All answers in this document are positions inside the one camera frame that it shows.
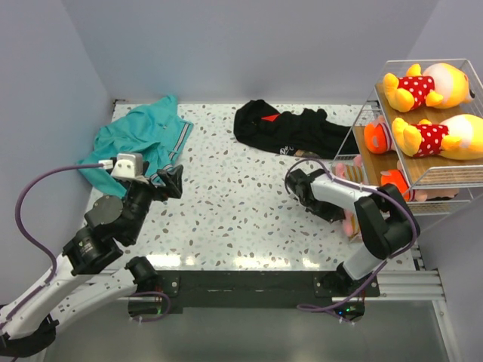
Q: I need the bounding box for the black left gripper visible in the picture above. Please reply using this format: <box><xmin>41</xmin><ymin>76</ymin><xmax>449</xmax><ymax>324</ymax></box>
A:
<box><xmin>125</xmin><ymin>161</ymin><xmax>183</xmax><ymax>242</ymax></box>

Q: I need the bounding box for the pink pig plush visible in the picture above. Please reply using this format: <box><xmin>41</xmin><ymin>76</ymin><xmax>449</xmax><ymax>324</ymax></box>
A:
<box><xmin>342</xmin><ymin>210</ymin><xmax>359</xmax><ymax>238</ymax></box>
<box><xmin>331</xmin><ymin>155</ymin><xmax>367</xmax><ymax>183</ymax></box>

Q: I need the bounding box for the black-haired doll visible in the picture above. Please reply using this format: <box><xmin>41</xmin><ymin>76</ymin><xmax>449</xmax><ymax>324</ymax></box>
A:
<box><xmin>364</xmin><ymin>115</ymin><xmax>395</xmax><ymax>155</ymax></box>
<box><xmin>380</xmin><ymin>161</ymin><xmax>460</xmax><ymax>202</ymax></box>

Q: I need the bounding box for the yellow polka-dot plush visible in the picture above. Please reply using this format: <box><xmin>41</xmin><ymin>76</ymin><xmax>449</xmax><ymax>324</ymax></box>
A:
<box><xmin>391</xmin><ymin>114</ymin><xmax>482</xmax><ymax>161</ymax></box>
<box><xmin>383</xmin><ymin>63</ymin><xmax>475</xmax><ymax>113</ymax></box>

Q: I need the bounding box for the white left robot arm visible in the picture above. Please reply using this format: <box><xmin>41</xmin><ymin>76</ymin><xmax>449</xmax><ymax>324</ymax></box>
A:
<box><xmin>1</xmin><ymin>166</ymin><xmax>183</xmax><ymax>359</ymax></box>

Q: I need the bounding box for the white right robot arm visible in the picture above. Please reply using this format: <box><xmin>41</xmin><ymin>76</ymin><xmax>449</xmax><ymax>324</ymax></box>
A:
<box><xmin>285</xmin><ymin>169</ymin><xmax>420</xmax><ymax>296</ymax></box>

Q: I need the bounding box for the black printed shirt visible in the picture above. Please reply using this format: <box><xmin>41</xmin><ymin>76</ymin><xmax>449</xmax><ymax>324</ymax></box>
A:
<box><xmin>233</xmin><ymin>100</ymin><xmax>358</xmax><ymax>160</ymax></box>

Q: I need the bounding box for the teal striped-trim shirt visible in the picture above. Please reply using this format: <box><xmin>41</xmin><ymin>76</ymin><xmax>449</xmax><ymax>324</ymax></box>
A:
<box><xmin>78</xmin><ymin>96</ymin><xmax>193</xmax><ymax>176</ymax></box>

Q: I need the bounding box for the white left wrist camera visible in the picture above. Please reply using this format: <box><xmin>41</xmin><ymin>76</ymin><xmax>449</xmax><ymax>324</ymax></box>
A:
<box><xmin>111</xmin><ymin>153</ymin><xmax>143</xmax><ymax>180</ymax></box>

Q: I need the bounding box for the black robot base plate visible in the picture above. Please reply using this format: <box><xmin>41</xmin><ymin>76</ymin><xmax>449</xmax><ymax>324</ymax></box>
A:
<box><xmin>138</xmin><ymin>270</ymin><xmax>362</xmax><ymax>314</ymax></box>

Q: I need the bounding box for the white wire wooden shelf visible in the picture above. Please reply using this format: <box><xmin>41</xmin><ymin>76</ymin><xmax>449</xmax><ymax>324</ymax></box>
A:
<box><xmin>332</xmin><ymin>59</ymin><xmax>482</xmax><ymax>216</ymax></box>

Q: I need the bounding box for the aluminium frame rail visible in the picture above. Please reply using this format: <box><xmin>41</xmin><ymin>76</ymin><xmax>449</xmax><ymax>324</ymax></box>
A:
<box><xmin>56</xmin><ymin>267</ymin><xmax>446</xmax><ymax>302</ymax></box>

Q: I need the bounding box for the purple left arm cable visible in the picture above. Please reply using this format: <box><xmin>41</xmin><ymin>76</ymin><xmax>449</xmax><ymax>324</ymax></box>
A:
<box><xmin>0</xmin><ymin>161</ymin><xmax>173</xmax><ymax>329</ymax></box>

